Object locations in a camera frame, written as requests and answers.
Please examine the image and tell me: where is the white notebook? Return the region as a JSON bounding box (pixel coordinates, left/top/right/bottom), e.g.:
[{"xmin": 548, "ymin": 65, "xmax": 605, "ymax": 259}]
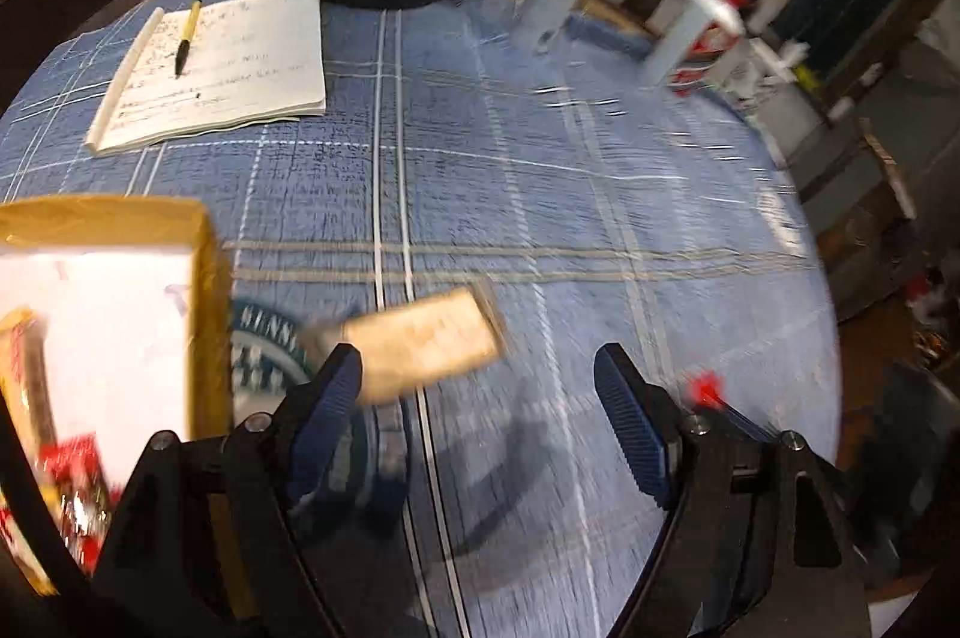
[{"xmin": 84, "ymin": 0, "xmax": 328, "ymax": 157}]

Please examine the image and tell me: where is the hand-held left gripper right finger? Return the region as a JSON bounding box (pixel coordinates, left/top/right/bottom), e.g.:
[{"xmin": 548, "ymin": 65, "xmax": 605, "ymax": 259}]
[{"xmin": 594, "ymin": 342, "xmax": 875, "ymax": 638}]

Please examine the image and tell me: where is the red foil snack packet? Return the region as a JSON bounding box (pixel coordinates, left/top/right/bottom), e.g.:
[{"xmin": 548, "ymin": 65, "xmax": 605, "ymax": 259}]
[{"xmin": 37, "ymin": 434, "xmax": 122, "ymax": 571}]

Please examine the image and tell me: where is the round logo mat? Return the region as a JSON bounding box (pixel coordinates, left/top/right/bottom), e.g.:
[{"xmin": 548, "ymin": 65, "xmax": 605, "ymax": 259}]
[{"xmin": 229, "ymin": 300, "xmax": 412, "ymax": 519}]

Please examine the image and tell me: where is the large yellow cracker packet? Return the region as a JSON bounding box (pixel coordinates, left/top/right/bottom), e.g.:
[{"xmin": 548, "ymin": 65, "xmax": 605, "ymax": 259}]
[{"xmin": 0, "ymin": 306, "xmax": 59, "ymax": 459}]

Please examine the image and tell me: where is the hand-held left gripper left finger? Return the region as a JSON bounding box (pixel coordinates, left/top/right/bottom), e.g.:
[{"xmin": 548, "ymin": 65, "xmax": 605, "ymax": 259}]
[{"xmin": 90, "ymin": 342, "xmax": 365, "ymax": 638}]

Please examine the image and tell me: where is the yellow black pen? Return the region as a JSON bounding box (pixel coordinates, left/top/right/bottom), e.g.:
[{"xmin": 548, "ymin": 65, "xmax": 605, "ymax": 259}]
[{"xmin": 174, "ymin": 0, "xmax": 203, "ymax": 80}]

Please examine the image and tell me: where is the tan cracker bar packet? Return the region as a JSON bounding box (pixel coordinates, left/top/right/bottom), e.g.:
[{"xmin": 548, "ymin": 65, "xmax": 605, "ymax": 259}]
[{"xmin": 300, "ymin": 284, "xmax": 515, "ymax": 406}]

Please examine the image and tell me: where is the yellow cardboard box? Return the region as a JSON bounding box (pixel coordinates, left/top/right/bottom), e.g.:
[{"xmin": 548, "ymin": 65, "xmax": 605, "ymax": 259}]
[{"xmin": 0, "ymin": 197, "xmax": 235, "ymax": 598}]

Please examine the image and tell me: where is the red white carton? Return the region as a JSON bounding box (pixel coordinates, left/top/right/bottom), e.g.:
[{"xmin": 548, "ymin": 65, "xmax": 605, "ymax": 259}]
[{"xmin": 646, "ymin": 0, "xmax": 747, "ymax": 95}]

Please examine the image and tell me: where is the blue plaid tablecloth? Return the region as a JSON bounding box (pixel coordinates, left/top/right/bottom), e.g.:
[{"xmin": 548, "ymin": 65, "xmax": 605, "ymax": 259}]
[{"xmin": 0, "ymin": 0, "xmax": 842, "ymax": 638}]

